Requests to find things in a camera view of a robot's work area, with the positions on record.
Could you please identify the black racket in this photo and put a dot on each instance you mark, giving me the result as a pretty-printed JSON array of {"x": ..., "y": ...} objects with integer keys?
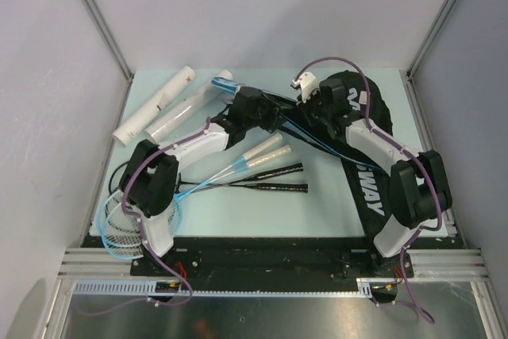
[
  {"x": 284, "y": 187},
  {"x": 264, "y": 176}
]

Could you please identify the white shuttlecock tube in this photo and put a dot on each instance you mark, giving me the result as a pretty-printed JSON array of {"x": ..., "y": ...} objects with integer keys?
[{"x": 183, "y": 111}]

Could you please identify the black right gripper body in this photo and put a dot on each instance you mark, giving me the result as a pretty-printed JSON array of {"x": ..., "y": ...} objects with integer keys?
[{"x": 314, "y": 110}]

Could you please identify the black racket upper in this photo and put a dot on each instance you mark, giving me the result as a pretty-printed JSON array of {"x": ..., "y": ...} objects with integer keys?
[{"x": 264, "y": 176}]

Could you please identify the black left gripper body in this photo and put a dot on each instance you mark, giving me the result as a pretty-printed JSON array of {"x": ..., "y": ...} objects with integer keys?
[{"x": 266, "y": 115}]

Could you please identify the aluminium frame post left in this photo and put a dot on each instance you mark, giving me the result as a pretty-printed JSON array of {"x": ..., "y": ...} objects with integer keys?
[{"x": 105, "y": 33}]

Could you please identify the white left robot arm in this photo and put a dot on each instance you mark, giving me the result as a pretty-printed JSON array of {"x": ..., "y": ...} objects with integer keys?
[{"x": 148, "y": 183}]

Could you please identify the black racket bag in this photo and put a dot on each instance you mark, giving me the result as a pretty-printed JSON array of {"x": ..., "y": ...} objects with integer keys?
[{"x": 369, "y": 187}]

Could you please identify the white cardboard tube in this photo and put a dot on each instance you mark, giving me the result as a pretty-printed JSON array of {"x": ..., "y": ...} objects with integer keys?
[{"x": 151, "y": 110}]

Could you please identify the black racket lower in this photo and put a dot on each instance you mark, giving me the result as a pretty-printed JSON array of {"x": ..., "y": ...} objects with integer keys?
[{"x": 284, "y": 187}]

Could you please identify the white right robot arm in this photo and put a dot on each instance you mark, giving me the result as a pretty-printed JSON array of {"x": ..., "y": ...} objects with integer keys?
[{"x": 405, "y": 188}]

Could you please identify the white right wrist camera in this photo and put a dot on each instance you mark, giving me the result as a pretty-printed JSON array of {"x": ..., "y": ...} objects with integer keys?
[{"x": 306, "y": 83}]

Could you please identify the blue racket bag cover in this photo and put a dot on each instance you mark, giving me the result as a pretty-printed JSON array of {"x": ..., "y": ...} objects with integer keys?
[{"x": 232, "y": 120}]

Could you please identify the aluminium side rail right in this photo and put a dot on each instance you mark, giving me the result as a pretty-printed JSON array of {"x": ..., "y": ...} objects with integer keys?
[{"x": 445, "y": 264}]

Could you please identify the aluminium frame post right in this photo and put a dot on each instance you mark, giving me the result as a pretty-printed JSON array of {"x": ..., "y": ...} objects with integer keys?
[{"x": 438, "y": 24}]

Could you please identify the blue racket white grip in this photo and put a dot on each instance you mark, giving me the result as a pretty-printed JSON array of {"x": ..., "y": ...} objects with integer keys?
[
  {"x": 262, "y": 146},
  {"x": 127, "y": 235}
]

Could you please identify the grey cable duct rail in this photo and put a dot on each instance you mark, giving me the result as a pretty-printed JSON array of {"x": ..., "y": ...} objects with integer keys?
[{"x": 348, "y": 289}]

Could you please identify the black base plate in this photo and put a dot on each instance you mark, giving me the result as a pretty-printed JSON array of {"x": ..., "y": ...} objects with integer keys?
[{"x": 288, "y": 262}]

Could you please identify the aluminium frame post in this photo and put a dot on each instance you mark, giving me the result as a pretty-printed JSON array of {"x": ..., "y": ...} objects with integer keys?
[
  {"x": 105, "y": 33},
  {"x": 438, "y": 24}
]

